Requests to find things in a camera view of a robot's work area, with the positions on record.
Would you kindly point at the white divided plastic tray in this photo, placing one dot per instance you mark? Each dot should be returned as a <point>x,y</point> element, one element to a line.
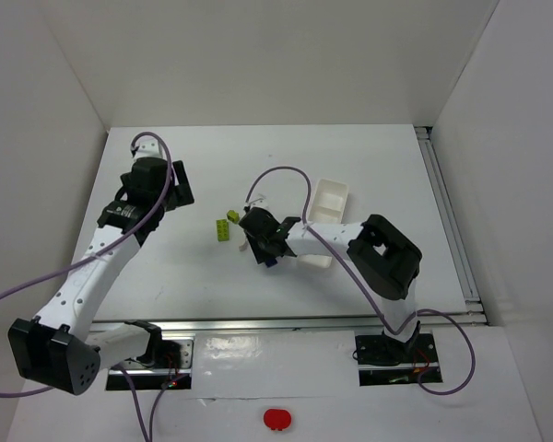
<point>327,207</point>

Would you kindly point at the red round button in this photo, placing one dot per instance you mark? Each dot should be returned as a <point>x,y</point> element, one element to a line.
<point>277,419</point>

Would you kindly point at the small green lego brick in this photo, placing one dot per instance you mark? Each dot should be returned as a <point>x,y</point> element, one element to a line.
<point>233,216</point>

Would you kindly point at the blue lego brick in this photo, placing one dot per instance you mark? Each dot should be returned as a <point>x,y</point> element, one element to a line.
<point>271,263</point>

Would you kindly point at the large green lego brick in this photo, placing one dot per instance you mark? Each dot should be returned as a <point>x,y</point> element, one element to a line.
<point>222,230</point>

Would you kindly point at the aluminium front rail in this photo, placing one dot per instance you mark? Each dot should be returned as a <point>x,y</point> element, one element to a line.
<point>468,319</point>

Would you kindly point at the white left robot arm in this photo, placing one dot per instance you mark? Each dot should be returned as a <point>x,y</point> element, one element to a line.
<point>53,348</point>

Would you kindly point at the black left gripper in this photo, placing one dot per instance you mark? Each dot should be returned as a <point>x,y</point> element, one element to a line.
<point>180,182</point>

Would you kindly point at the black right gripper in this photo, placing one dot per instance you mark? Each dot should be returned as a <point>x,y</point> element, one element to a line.
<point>256,237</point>

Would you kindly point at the white lego piece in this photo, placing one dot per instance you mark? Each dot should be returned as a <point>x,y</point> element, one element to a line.
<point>243,243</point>

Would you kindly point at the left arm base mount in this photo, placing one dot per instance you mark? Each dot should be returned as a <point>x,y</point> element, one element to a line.
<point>173,364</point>

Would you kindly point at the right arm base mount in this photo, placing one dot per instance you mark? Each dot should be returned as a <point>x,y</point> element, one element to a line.
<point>384,362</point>

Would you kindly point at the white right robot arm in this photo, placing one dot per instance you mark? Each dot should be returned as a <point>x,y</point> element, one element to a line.
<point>379,258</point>

